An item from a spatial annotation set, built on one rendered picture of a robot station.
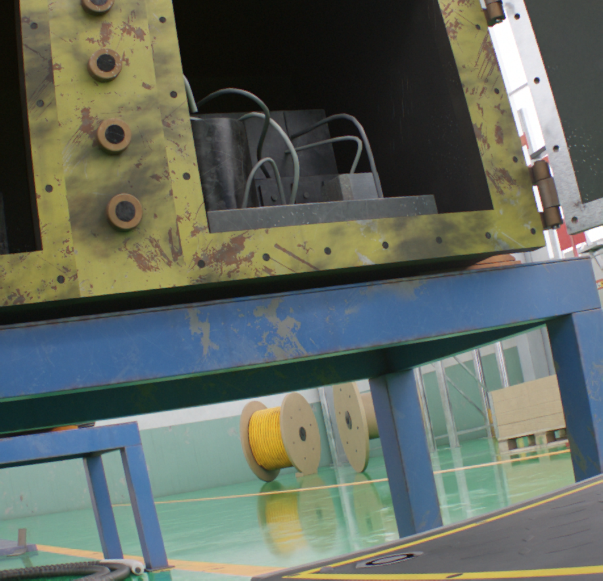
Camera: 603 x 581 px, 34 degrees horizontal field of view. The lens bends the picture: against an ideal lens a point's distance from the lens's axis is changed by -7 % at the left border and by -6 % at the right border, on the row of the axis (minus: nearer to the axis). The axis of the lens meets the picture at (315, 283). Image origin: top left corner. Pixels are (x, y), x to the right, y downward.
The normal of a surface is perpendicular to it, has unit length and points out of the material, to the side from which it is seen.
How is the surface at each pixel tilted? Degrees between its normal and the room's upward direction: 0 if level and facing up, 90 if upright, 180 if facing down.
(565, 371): 90
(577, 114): 90
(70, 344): 90
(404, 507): 90
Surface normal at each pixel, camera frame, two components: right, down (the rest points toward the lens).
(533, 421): -0.88, 0.11
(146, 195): 0.43, -0.22
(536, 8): -0.63, 0.00
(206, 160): 0.13, -0.18
